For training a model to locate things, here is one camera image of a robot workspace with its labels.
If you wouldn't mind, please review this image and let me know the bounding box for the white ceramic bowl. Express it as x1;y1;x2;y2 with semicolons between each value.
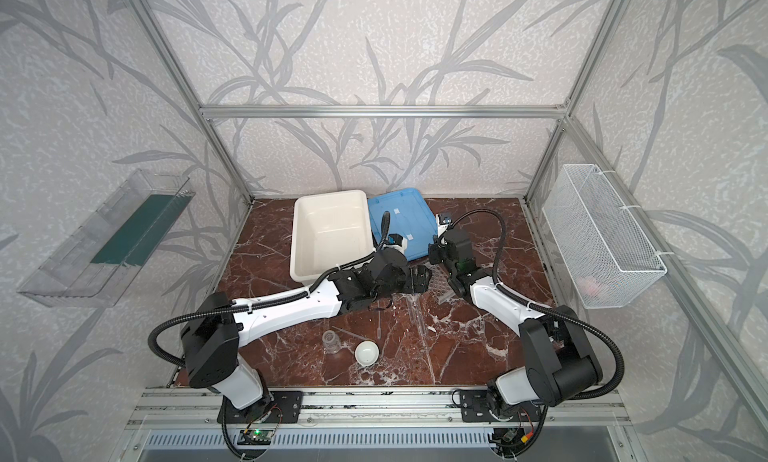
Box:
354;340;380;367

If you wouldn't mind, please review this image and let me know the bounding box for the blue plastic lid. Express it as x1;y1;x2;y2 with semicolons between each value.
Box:
368;188;437;261

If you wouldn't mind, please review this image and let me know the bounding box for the green circuit board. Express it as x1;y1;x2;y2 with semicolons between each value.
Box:
237;429;274;446

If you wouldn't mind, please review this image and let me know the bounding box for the small clear beaker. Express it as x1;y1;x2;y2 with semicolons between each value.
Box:
322;330;343;355

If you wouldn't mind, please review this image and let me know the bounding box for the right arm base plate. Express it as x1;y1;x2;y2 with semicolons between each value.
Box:
456;389;499;423

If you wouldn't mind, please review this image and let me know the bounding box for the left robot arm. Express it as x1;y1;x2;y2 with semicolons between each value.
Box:
147;247;432;411

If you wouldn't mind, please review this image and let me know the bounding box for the clear test tube rack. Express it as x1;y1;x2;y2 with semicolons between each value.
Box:
427;264;459;304

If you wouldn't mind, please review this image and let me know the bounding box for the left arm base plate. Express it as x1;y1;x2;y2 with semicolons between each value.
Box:
216;390;303;424

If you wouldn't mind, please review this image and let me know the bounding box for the clear plastic pipette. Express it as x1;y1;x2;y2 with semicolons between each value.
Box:
331;325;370;341

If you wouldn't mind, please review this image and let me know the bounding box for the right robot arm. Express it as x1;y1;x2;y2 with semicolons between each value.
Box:
428;226;625;418

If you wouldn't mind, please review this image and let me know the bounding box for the right circuit board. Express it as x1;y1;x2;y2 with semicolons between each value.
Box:
491;428;535;449

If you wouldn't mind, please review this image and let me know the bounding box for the white wire basket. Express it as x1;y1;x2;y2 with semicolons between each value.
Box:
543;164;667;309

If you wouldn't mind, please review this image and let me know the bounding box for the white plastic bin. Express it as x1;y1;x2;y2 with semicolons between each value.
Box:
289;190;374;285

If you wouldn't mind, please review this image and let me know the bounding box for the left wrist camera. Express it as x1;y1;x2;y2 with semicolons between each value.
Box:
385;234;408;253

